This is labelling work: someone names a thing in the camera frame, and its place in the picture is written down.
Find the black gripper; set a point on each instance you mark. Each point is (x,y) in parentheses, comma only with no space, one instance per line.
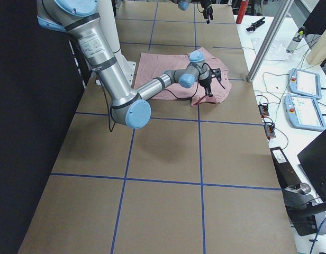
(208,10)
(206,84)

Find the pink Snoopy t-shirt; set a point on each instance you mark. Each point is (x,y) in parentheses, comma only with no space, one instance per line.
(152,65)

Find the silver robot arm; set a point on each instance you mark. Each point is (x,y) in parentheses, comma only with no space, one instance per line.
(91,24)
(184,5)

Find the red bottle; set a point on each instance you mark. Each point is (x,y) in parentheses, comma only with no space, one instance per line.
(242,11)

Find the black small tripod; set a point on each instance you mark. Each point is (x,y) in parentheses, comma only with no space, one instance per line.
(255,25)

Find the orange connector block upper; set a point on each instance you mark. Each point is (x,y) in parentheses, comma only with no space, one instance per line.
(263,109)

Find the orange connector block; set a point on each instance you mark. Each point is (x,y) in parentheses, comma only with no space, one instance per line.
(263,109)
(269,130)

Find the orange connector block lower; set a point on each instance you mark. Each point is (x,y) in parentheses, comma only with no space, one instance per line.
(269,130)

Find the clear plastic bag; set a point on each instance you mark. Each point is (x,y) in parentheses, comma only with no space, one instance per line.
(276,52)

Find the grey bottle with green cap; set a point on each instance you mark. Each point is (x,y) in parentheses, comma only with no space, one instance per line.
(296,40)

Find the upper teach pendant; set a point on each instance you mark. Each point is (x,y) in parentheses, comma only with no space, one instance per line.
(305,83)

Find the teach pendant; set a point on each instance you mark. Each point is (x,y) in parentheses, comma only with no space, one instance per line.
(305,83)
(303,113)

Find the lower teach pendant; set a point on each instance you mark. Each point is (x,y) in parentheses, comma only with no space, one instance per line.
(303,113)

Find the black box with label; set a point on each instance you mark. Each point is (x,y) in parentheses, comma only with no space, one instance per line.
(286,174)

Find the black monitor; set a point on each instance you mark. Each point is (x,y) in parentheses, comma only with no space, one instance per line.
(313,162)

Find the silver metal cylinder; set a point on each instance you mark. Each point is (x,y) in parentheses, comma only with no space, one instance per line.
(304,188)

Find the aluminium frame post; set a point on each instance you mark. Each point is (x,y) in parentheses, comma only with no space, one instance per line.
(269,38)

